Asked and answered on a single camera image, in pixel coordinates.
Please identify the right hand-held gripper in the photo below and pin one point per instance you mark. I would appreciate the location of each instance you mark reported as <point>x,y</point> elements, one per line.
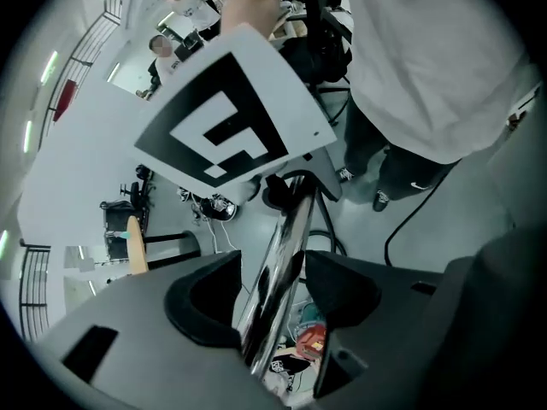
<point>239,79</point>

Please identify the chrome metal tube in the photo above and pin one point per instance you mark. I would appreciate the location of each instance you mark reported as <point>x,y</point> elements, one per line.
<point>282,263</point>

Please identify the teal spray bottle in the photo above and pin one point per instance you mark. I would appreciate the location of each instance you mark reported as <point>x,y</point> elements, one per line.
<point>123,235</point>

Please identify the person's black trousers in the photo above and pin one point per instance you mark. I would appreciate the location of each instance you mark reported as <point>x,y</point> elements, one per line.
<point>367,143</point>

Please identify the black open equipment case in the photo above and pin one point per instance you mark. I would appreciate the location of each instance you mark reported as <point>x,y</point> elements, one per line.
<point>220,209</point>

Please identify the person's shoe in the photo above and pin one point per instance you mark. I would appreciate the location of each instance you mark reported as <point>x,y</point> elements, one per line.
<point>347,174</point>
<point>382,199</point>

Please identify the black equipment crates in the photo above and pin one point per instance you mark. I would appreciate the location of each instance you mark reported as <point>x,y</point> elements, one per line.
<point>124,216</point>

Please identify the black armrest office chair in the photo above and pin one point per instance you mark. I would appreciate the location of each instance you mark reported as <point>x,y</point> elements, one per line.
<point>137,192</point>

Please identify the person's grey shirt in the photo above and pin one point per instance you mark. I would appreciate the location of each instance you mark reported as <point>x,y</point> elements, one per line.
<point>427,58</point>

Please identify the red hanging banner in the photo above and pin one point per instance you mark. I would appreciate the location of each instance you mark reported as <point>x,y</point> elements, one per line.
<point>65,101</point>

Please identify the person's right shoe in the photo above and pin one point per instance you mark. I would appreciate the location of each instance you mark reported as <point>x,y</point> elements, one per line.
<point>347,174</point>

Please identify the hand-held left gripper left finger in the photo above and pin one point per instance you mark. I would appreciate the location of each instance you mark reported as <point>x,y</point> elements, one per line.
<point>141,314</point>

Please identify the person's left shoe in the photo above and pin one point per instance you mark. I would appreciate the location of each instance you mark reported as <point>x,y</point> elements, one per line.
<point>382,199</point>

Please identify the person's right forearm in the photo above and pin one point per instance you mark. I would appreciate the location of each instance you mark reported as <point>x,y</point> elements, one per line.
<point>252,2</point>

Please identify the black mezzanine railing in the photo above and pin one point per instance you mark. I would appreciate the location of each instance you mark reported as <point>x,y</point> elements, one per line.
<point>34,293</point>
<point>85,49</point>

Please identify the round wooden table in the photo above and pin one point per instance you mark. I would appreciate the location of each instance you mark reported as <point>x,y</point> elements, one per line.
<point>137,250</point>

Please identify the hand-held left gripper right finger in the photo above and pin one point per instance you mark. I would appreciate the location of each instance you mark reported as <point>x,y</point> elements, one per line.
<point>384,314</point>

